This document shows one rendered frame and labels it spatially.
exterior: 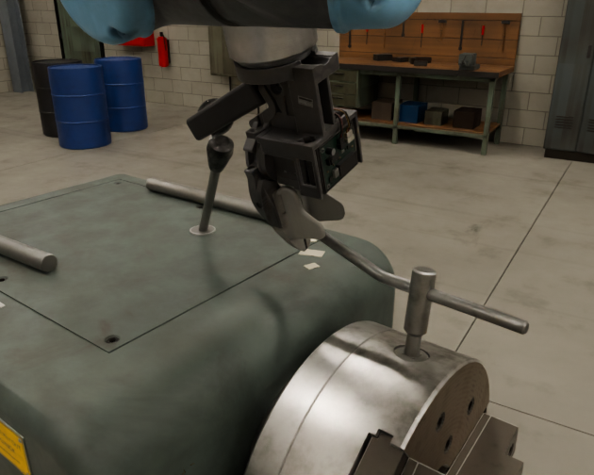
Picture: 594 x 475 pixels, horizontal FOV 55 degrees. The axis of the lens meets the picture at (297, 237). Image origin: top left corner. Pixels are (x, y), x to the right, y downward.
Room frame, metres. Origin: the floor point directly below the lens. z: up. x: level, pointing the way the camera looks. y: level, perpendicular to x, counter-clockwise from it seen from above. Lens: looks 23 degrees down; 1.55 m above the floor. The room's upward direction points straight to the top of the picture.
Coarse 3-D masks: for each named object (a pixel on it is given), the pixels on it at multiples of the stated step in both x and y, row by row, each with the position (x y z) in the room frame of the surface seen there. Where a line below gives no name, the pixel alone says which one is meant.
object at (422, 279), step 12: (420, 276) 0.46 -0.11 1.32; (432, 276) 0.46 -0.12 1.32; (420, 288) 0.46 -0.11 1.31; (408, 300) 0.47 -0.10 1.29; (420, 300) 0.46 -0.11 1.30; (408, 312) 0.47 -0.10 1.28; (420, 312) 0.46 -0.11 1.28; (408, 324) 0.46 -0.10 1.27; (420, 324) 0.46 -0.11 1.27; (408, 336) 0.46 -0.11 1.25; (420, 336) 0.46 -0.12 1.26; (408, 348) 0.46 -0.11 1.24
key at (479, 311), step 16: (320, 240) 0.56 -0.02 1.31; (336, 240) 0.54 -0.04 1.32; (352, 256) 0.52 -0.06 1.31; (368, 272) 0.51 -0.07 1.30; (384, 272) 0.50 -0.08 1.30; (400, 288) 0.48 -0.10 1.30; (432, 288) 0.46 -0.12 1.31; (448, 304) 0.45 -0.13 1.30; (464, 304) 0.44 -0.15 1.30; (480, 304) 0.43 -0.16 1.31; (496, 320) 0.41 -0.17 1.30; (512, 320) 0.41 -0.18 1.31
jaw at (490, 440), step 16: (480, 432) 0.50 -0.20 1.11; (496, 432) 0.50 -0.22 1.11; (512, 432) 0.49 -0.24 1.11; (464, 448) 0.48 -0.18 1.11; (480, 448) 0.47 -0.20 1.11; (496, 448) 0.47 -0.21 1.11; (512, 448) 0.49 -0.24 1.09; (464, 464) 0.46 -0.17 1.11; (480, 464) 0.45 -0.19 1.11; (496, 464) 0.45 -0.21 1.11; (512, 464) 0.45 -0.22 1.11
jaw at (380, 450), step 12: (372, 444) 0.37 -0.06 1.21; (384, 444) 0.37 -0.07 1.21; (372, 456) 0.36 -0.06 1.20; (384, 456) 0.36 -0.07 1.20; (396, 456) 0.36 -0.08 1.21; (360, 468) 0.36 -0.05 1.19; (372, 468) 0.36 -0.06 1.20; (384, 468) 0.35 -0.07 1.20; (396, 468) 0.35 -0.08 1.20; (408, 468) 0.36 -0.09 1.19; (420, 468) 0.36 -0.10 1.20; (432, 468) 0.35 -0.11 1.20
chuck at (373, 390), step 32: (384, 352) 0.46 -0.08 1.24; (448, 352) 0.48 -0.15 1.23; (352, 384) 0.42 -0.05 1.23; (384, 384) 0.42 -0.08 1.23; (416, 384) 0.42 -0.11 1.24; (448, 384) 0.42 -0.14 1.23; (480, 384) 0.50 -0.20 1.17; (320, 416) 0.40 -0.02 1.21; (352, 416) 0.39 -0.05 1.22; (384, 416) 0.39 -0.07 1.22; (416, 416) 0.38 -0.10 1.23; (448, 416) 0.43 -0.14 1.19; (480, 416) 0.52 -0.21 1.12; (320, 448) 0.38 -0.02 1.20; (352, 448) 0.37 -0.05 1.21; (416, 448) 0.38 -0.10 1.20; (448, 448) 0.45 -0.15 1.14
